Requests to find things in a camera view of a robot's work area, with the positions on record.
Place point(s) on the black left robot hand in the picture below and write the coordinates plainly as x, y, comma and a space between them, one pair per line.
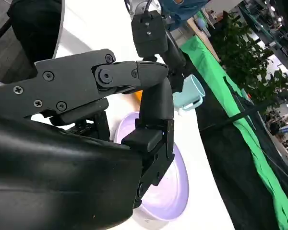
176, 57

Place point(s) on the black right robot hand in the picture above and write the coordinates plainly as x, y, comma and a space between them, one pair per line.
62, 172

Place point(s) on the orange and white bread roll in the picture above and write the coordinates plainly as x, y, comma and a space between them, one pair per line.
137, 94

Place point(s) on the green cloth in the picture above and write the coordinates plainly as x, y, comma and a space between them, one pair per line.
206, 64

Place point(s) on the beige desk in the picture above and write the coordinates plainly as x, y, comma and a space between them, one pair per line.
201, 36

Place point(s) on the pale green mug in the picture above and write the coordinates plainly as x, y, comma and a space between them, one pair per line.
192, 93

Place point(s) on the person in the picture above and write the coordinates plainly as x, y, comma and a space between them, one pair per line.
182, 10

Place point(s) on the green leafy plant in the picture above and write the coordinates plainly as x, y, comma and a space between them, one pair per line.
240, 50

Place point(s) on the lilac plate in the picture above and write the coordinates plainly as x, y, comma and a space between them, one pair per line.
168, 191

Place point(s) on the black robot torso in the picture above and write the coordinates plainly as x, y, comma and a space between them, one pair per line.
36, 26

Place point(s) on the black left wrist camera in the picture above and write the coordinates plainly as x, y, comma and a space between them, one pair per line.
148, 33

